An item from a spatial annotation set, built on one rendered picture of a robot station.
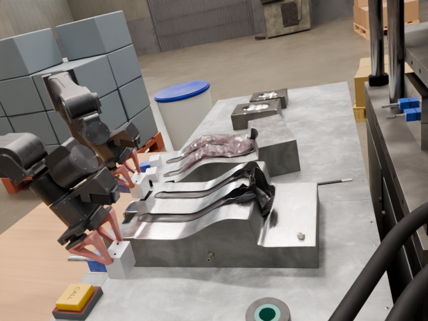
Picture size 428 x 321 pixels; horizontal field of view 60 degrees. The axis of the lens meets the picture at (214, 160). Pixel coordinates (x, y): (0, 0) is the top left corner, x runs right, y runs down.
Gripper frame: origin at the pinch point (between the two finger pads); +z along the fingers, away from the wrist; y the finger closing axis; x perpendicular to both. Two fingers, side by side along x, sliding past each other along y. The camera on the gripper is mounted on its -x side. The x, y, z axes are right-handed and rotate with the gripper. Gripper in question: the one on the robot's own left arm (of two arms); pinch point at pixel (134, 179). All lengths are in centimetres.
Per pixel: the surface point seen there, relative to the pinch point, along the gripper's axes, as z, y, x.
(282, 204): 21.6, -3.3, -34.6
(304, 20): 175, 871, 78
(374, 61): 43, 109, -60
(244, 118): 24, 66, -8
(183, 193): 10.5, 1.0, -9.1
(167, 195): 8.9, 0.3, -5.0
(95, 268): -0.5, -33.4, -8.8
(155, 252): 11.1, -19.5, -8.2
